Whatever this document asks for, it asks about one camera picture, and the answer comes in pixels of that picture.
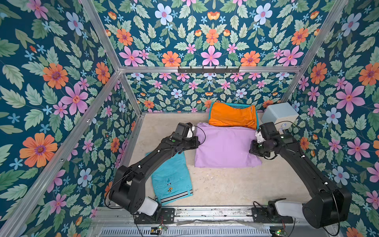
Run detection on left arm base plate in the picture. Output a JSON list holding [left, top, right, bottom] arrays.
[[134, 207, 175, 225]]

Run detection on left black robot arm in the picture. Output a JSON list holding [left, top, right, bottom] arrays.
[[108, 136, 200, 216]]

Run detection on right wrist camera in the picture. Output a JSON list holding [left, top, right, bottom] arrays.
[[256, 122, 279, 144]]

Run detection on orange pants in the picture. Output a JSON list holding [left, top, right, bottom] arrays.
[[208, 102, 258, 130]]

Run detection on black hook rail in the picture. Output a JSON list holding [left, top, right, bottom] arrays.
[[177, 66, 240, 74]]

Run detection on teal plastic basket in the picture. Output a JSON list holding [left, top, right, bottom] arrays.
[[208, 102, 261, 131]]

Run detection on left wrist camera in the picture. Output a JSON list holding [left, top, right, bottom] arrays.
[[175, 122, 193, 140]]

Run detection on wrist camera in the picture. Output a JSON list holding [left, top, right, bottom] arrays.
[[256, 122, 279, 144], [175, 122, 193, 140]]

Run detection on purple pants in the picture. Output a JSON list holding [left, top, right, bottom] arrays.
[[194, 122, 262, 168]]

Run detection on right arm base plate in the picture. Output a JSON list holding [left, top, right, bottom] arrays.
[[251, 206, 294, 224]]

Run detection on teal pants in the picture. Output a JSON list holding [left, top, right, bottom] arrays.
[[151, 153, 193, 205]]

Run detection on light grey cube box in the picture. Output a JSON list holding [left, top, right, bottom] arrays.
[[261, 102, 299, 132]]

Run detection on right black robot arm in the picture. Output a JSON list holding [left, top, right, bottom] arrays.
[[250, 134, 352, 229]]

